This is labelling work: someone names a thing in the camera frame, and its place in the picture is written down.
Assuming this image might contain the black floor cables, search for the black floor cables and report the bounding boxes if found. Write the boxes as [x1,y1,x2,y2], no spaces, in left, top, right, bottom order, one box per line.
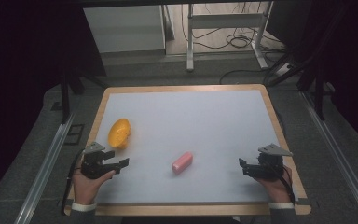
[180,2,288,86]

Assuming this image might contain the white table mat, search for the white table mat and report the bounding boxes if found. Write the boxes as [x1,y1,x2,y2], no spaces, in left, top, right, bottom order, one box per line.
[94,89,300,204]

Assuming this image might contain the pink soap bar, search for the pink soap bar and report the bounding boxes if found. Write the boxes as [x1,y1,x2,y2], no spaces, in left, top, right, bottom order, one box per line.
[172,151,195,175]

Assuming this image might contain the person's left hand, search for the person's left hand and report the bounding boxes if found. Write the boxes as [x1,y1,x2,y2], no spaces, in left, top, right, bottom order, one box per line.
[72,158,117,206]

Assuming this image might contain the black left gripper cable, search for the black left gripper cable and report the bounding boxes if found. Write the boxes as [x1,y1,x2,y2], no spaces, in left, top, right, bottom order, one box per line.
[61,148,87,217]

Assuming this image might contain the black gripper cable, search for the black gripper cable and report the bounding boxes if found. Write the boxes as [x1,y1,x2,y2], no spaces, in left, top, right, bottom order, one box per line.
[271,162,296,204]
[61,148,87,217]

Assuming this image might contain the white metal desk frame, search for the white metal desk frame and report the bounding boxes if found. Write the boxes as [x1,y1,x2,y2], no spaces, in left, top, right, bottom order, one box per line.
[186,1,275,73]

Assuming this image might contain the white power strip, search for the white power strip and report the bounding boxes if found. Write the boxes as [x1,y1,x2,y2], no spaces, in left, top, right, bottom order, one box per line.
[275,63,294,77]

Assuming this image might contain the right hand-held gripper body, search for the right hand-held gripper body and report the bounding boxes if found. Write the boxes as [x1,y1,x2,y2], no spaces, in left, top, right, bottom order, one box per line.
[247,143,294,182]

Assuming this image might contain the black metal stand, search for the black metal stand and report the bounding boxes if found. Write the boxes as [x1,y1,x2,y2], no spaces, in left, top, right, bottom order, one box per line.
[296,59,337,121]
[59,69,108,125]

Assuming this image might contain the yellow plastic bowl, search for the yellow plastic bowl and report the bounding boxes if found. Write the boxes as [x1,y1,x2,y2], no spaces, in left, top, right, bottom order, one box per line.
[107,118,132,149]

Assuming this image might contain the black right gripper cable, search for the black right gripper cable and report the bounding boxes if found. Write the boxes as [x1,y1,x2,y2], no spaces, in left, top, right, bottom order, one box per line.
[271,162,296,204]

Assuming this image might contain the black floor plate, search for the black floor plate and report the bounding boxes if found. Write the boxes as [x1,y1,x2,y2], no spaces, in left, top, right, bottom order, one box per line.
[63,123,86,147]

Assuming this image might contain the person's right hand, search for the person's right hand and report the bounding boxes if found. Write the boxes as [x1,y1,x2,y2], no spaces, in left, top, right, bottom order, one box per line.
[255,164,295,204]

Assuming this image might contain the aluminium rail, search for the aluminium rail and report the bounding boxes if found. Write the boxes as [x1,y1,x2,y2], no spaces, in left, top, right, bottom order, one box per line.
[300,91,358,224]
[13,112,76,224]

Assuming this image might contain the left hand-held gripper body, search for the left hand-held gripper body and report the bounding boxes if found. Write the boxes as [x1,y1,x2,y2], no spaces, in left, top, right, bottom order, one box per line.
[80,141,121,180]

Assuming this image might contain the white cabinet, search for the white cabinet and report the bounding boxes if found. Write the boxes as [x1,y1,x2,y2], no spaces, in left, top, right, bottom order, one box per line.
[83,4,166,54]

